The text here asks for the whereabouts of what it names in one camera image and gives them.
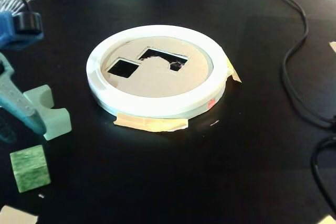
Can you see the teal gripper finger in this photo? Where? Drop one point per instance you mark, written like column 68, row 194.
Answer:
column 18, row 98

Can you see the light green U block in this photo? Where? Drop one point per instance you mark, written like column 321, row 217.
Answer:
column 56, row 124

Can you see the white round shape-sorter board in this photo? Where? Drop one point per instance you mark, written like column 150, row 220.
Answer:
column 157, row 104

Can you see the dark green wooden cube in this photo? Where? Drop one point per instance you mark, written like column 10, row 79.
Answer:
column 30, row 169

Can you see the long beige masking tape strip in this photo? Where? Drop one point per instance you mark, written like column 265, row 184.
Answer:
column 147, row 123

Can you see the cardboard lid with cutouts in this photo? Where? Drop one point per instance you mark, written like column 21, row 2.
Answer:
column 157, row 82

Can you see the short beige masking tape strip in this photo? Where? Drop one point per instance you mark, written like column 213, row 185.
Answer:
column 235, row 75

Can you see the beige tape piece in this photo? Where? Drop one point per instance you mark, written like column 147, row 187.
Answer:
column 334, row 47

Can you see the black cylindrical wrist camera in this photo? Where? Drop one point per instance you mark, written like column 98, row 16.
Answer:
column 27, row 23

